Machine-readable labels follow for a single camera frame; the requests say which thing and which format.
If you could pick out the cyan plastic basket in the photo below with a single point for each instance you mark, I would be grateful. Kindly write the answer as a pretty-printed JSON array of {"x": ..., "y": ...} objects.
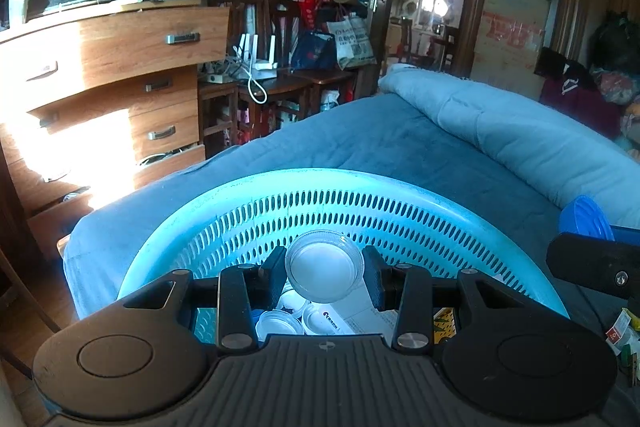
[{"x": 325, "y": 192}]

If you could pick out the red printed bag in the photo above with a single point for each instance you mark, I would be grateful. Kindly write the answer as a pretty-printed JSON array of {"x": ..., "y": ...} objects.
[{"x": 316, "y": 2}]

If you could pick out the blue round lid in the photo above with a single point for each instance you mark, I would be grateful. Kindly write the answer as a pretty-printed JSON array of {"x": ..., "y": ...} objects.
[{"x": 585, "y": 214}]

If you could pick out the light blue duvet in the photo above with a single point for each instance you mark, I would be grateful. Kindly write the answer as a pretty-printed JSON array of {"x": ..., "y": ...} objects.
[{"x": 500, "y": 132}]

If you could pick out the large cardboard box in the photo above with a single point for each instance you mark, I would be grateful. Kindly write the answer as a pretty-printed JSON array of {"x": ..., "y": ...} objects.
[{"x": 510, "y": 37}]

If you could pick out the yellow patterned packet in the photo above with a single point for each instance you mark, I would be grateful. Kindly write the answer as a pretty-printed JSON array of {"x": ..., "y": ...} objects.
[{"x": 444, "y": 327}]

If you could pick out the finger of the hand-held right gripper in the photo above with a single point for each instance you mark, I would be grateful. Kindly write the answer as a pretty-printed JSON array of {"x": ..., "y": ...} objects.
[{"x": 590, "y": 262}]

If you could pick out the plain white jar lid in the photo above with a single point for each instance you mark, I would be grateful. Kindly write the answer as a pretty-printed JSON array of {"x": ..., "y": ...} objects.
[{"x": 277, "y": 326}]

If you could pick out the navy blue tote bag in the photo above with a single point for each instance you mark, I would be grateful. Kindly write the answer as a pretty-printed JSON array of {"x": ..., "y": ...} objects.
[{"x": 312, "y": 52}]

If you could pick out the clear round plastic lid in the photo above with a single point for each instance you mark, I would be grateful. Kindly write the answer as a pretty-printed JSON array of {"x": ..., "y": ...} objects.
[{"x": 322, "y": 264}]

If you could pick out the white power strip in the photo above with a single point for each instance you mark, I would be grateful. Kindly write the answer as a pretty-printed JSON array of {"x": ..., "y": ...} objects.
[{"x": 217, "y": 78}]

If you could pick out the dark red garment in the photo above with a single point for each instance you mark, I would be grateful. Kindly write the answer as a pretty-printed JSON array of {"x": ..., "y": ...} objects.
[{"x": 575, "y": 102}]

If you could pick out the small red white packet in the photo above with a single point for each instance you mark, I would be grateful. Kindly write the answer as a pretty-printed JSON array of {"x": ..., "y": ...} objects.
[{"x": 616, "y": 332}]

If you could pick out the wooden dresser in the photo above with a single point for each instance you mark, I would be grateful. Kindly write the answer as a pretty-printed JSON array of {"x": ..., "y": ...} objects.
[{"x": 125, "y": 42}]

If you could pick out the white router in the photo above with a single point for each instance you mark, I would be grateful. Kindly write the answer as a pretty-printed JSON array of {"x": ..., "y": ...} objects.
[{"x": 262, "y": 67}]

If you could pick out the white paper sheet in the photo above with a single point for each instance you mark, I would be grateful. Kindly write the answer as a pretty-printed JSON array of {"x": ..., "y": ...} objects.
[{"x": 370, "y": 318}]

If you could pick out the white printed shopping bag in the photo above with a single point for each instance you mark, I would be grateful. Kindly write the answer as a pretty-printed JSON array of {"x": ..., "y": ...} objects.
[{"x": 352, "y": 42}]

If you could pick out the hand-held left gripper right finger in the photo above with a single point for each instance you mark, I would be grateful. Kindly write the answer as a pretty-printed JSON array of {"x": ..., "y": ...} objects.
[{"x": 376, "y": 279}]

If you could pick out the black plastic bag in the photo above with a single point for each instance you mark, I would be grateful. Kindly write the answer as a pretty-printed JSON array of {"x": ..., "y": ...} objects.
[{"x": 615, "y": 39}]

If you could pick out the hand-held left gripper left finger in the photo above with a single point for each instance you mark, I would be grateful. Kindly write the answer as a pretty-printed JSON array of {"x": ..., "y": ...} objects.
[{"x": 274, "y": 279}]

